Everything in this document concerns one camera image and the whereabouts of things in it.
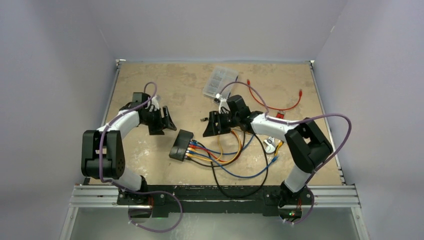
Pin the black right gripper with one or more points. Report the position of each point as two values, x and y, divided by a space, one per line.
212 129

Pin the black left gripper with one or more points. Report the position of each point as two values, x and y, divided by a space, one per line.
158 128

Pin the black network switch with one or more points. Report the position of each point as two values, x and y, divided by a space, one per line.
181 144

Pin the clear plastic parts box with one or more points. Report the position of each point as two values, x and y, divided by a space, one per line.
220 77

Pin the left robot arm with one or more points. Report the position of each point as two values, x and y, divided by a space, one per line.
103 156

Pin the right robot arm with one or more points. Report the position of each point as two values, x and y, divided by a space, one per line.
307 144

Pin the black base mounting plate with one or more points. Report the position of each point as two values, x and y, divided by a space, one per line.
266 200

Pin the yellow handled pliers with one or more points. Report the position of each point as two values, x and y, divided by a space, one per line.
278 147

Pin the aluminium frame rail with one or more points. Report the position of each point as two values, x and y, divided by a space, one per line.
105 196

